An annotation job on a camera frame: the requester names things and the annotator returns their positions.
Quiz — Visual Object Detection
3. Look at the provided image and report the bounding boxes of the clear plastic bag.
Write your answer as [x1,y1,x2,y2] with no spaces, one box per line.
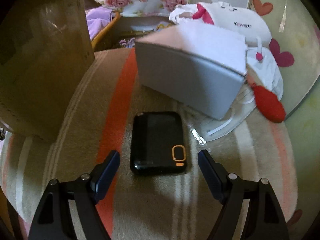
[188,85,256,146]

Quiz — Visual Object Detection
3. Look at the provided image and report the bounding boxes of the red knitted keychain pouch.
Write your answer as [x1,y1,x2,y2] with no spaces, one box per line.
[247,74,286,123]

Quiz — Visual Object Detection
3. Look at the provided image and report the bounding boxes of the black power bank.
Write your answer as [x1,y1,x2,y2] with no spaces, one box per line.
[130,111,187,177]

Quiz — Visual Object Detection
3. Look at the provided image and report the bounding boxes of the white rectangular box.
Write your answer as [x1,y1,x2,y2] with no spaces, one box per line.
[135,22,248,120]

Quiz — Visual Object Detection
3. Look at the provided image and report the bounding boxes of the striped beige table cloth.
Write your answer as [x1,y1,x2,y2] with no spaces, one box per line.
[1,49,298,239]

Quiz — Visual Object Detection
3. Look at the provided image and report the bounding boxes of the white cloth bag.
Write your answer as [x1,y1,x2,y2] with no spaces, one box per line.
[169,4,284,100]

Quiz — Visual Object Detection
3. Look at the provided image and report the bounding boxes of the brown cardboard box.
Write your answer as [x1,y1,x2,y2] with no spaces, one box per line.
[1,0,94,141]

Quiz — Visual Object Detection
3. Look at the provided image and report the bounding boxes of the heart patterned green mat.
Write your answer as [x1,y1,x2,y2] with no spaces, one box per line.
[251,0,319,239]

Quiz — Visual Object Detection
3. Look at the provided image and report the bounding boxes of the wooden rattan chair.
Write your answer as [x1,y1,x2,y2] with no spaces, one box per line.
[91,11,121,51]

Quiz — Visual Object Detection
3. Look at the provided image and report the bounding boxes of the white Kotex plush toy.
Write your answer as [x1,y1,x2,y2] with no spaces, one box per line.
[192,2,272,62]

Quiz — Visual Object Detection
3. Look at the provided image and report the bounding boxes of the purple blanket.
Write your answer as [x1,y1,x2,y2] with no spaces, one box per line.
[85,7,115,41]

